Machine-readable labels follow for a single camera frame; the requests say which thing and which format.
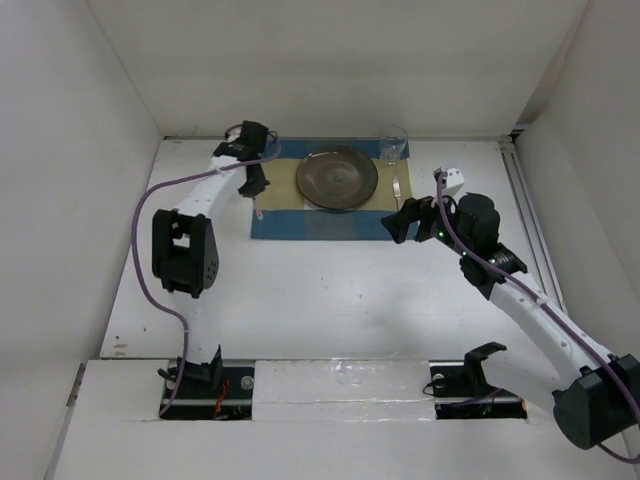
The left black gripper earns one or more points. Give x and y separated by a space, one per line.
255 189

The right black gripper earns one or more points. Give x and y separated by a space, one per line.
398 223

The pink handled knife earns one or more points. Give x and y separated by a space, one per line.
397 192

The pink handled fork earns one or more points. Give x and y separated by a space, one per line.
257 210

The blue beige cloth placemat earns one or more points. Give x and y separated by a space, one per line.
288 216

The dark olive round plate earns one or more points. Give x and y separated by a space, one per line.
337 177

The clear plastic cup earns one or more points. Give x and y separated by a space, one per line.
392 142

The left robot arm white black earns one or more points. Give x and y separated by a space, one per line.
185 255

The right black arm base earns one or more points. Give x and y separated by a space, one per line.
461 392

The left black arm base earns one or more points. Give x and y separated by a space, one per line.
209 391

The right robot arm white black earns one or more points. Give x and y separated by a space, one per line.
593 394

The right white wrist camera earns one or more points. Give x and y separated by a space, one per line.
449 181

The aluminium rail right side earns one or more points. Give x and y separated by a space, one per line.
541 264

